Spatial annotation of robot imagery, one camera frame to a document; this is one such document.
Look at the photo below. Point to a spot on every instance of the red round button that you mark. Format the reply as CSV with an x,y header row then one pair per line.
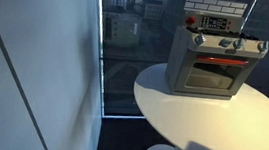
x,y
190,20

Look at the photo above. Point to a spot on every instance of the gray toy oven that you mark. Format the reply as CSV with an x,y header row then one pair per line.
x,y
178,64

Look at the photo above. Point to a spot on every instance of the blue oven knob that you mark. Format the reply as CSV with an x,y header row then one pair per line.
x,y
225,43
199,39
262,46
238,43

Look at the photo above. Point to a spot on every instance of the white window frame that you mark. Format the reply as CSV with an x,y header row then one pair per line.
x,y
102,53

